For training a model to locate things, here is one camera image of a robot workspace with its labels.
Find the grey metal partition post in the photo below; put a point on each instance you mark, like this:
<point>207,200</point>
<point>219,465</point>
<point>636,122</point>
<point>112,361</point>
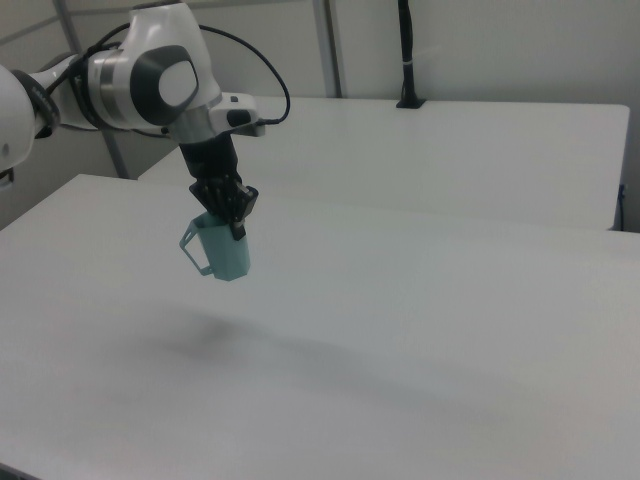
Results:
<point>332,50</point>

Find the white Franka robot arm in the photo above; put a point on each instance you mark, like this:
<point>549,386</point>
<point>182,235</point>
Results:
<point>150,85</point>

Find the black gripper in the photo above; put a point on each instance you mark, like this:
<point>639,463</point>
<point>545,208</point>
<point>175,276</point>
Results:
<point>212,165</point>

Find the black camera pole with base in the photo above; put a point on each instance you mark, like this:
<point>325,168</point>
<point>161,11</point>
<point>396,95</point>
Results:
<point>409,75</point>

